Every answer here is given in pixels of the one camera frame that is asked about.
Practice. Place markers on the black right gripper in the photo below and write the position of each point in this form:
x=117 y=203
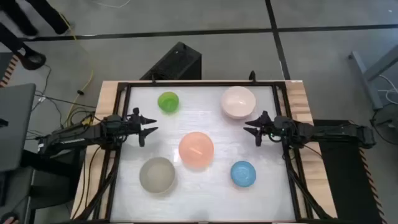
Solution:
x=270 y=127

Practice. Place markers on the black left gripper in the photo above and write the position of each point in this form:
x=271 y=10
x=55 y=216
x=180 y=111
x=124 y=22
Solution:
x=133 y=124

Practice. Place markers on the grey bowl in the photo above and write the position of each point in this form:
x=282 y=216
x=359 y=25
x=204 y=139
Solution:
x=157 y=175

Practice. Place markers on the orange patterned bowl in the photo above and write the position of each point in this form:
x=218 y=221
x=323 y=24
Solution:
x=196 y=149

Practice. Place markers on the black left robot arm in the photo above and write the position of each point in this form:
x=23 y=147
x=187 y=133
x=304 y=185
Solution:
x=77 y=137

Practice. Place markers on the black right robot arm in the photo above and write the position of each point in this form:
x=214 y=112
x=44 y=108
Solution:
x=326 y=132

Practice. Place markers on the large pink bowl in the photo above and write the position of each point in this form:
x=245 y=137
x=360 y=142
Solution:
x=238 y=102

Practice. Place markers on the small green bowl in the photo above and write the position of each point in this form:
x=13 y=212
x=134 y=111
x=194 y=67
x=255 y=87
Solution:
x=168 y=102

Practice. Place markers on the small blue bowl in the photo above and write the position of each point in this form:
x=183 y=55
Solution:
x=243 y=173

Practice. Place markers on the black clamp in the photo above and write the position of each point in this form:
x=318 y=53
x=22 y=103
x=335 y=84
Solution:
x=252 y=76

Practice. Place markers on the black computer tower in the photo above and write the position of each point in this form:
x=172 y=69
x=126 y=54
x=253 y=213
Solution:
x=177 y=63

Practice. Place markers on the black mat with striped edge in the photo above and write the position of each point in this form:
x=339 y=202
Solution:
x=345 y=174
x=7 y=70

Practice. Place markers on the grey flat panel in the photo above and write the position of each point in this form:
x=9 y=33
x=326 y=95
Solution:
x=15 y=124

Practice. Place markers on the black round chair base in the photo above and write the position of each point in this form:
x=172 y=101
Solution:
x=387 y=123

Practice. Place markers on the person's hand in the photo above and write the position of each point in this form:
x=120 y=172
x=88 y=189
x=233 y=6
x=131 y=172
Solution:
x=9 y=220

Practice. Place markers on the grey desk frame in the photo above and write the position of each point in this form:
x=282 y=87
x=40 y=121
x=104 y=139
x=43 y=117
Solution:
x=368 y=73

